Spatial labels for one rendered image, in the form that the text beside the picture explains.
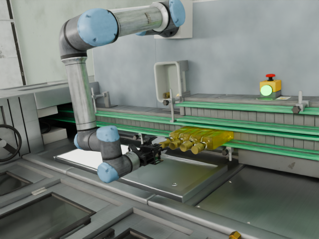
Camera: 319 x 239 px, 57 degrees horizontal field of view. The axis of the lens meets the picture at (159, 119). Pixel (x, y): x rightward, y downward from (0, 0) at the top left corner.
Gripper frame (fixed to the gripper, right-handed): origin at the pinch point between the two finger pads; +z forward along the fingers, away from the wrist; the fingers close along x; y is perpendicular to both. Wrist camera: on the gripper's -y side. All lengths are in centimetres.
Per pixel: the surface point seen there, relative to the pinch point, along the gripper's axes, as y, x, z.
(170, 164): -2.6, -12.5, 6.6
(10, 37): -367, 82, 105
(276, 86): 38, 21, 33
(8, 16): -367, 111, 108
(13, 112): -93, 14, -22
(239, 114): 23.4, 8.6, 27.2
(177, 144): 7.6, 0.5, 0.9
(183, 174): 10.2, -12.5, 0.0
